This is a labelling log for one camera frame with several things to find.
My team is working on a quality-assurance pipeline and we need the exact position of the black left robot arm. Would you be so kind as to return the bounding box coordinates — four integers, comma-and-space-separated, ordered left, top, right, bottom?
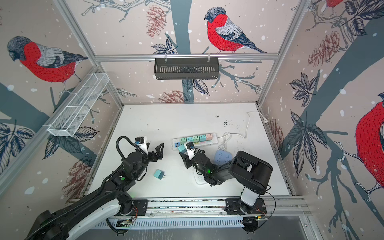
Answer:
26, 137, 164, 240

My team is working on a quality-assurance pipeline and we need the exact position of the white multicolour power strip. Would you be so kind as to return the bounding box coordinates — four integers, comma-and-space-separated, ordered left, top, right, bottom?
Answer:
171, 133, 219, 151

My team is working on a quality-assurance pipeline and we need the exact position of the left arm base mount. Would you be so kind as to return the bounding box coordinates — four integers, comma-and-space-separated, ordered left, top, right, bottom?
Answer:
116, 199, 149, 217

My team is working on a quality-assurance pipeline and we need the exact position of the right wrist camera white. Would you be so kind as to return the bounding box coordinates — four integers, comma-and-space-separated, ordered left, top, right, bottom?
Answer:
185, 142, 196, 160

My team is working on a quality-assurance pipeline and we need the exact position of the blue square socket cube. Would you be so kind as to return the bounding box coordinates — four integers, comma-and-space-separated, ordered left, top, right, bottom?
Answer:
214, 150, 233, 166

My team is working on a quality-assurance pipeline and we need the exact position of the white square socket cube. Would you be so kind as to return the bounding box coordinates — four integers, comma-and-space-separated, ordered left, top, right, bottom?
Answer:
194, 173, 207, 186

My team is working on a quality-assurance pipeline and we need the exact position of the pink USB charger plug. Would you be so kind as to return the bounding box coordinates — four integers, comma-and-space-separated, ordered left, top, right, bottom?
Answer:
206, 134, 213, 141

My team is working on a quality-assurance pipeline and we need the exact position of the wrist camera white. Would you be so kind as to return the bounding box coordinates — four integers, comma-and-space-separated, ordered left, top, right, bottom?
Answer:
185, 142, 196, 160
135, 136, 149, 154

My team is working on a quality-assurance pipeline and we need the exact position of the black wall shelf basket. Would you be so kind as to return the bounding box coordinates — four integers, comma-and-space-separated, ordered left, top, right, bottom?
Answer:
154, 58, 220, 80

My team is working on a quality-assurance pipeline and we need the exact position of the white power strip cable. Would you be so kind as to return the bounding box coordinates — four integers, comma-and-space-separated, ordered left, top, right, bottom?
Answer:
215, 110, 268, 142

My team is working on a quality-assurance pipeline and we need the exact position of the white wire mesh shelf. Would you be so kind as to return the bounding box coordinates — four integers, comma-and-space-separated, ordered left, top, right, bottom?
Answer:
48, 73, 110, 137

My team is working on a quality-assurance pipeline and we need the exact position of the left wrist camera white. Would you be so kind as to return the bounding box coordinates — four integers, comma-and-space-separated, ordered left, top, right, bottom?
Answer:
135, 136, 149, 154

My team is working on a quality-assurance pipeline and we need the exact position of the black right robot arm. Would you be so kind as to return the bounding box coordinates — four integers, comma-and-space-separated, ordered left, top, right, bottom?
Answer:
179, 142, 273, 215

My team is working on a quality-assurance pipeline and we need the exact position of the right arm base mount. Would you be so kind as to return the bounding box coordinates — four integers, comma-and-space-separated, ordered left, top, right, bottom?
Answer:
224, 198, 267, 216

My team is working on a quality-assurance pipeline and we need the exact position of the green charger plug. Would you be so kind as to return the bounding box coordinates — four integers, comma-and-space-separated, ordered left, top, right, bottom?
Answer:
193, 136, 200, 143
180, 138, 187, 145

